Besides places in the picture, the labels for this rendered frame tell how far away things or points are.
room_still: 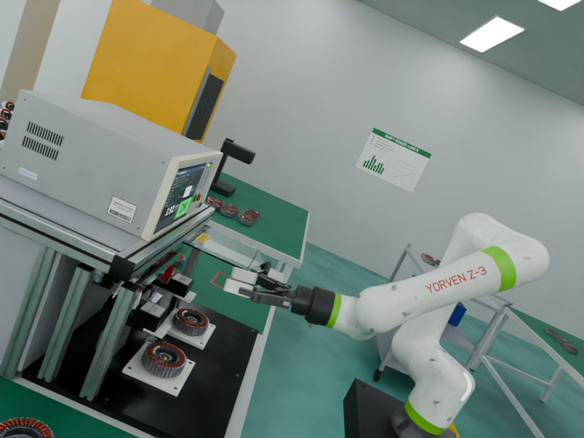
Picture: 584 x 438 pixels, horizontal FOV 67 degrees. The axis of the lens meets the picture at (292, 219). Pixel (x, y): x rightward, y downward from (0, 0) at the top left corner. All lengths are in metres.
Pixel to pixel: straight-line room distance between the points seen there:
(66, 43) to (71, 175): 6.37
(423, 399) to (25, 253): 1.06
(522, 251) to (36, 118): 1.19
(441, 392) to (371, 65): 5.52
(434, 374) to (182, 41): 4.11
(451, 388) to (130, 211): 0.94
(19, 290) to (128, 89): 3.99
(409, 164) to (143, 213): 5.65
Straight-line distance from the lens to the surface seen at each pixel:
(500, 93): 6.83
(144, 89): 4.89
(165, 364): 1.22
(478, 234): 1.32
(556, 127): 7.13
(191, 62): 4.76
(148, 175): 1.04
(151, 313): 1.19
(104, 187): 1.09
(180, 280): 1.41
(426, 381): 1.36
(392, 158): 6.45
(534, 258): 1.24
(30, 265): 1.07
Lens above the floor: 1.50
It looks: 11 degrees down
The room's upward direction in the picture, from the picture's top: 25 degrees clockwise
